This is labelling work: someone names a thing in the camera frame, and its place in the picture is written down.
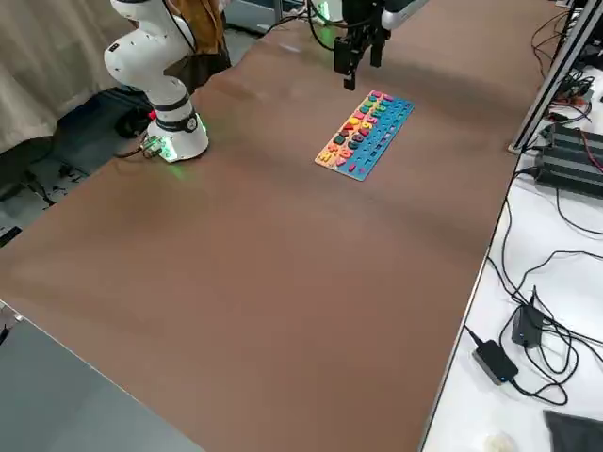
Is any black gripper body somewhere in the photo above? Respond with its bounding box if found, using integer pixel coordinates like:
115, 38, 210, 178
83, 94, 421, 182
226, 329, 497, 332
341, 0, 392, 44

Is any colourful toy puzzle board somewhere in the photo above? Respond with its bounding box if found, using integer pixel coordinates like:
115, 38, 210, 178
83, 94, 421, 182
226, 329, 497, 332
314, 89, 416, 183

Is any black ribbed power supply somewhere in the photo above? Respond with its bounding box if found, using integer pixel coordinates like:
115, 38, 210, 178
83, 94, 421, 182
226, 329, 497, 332
546, 122, 603, 159
534, 144, 603, 199

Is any beige curtain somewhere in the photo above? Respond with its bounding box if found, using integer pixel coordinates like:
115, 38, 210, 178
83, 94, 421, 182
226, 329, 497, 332
0, 0, 138, 154

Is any grey black power adapter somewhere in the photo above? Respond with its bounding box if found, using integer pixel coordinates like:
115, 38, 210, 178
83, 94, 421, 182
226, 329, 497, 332
472, 339, 520, 387

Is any black flat floor item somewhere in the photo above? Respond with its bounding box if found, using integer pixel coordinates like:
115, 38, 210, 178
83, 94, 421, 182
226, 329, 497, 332
0, 226, 24, 250

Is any cream tape roll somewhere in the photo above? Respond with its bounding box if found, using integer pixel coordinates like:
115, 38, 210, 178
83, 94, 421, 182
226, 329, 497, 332
484, 431, 517, 452

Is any dark grey cloth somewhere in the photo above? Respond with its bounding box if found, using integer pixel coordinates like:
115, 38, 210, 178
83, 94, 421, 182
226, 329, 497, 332
542, 409, 603, 452

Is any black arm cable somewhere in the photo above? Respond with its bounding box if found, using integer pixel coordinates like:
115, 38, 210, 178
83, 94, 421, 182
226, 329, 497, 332
307, 0, 341, 52

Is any aluminium frame post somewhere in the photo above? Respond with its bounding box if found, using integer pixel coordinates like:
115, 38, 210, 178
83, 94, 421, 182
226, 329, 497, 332
507, 0, 603, 154

